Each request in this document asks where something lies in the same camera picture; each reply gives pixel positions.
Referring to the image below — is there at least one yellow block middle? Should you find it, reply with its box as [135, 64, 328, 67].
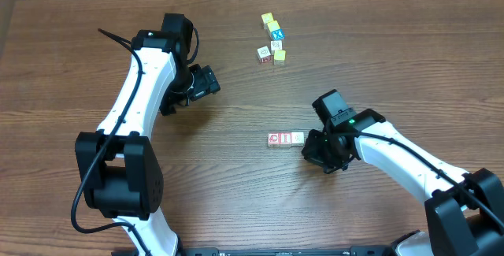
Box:
[273, 50, 286, 65]

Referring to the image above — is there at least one white picture block upper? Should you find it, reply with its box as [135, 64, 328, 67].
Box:
[270, 40, 283, 54]

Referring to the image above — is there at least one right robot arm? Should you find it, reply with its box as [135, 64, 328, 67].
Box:
[302, 90, 503, 256]

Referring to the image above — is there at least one red I wooden block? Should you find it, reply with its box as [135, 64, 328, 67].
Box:
[279, 132, 292, 147]

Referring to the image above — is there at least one white block blue D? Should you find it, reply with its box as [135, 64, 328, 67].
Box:
[267, 132, 280, 147]

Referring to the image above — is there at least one blue X wooden block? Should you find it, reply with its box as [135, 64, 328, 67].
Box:
[270, 29, 285, 41]

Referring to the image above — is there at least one yellow wooden block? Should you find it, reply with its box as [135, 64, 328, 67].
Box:
[261, 13, 274, 29]
[266, 20, 280, 35]

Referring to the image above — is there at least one white block red side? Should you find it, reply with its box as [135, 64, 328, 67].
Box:
[257, 46, 272, 64]

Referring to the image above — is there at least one white ladybug wooden block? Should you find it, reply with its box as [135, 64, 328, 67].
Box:
[291, 132, 305, 147]

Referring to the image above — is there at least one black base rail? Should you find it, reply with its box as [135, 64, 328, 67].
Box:
[111, 246, 395, 256]

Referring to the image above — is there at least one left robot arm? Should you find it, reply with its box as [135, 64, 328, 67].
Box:
[70, 13, 221, 255]

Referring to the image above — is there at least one yellow top wooden block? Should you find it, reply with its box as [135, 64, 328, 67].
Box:
[261, 13, 274, 29]

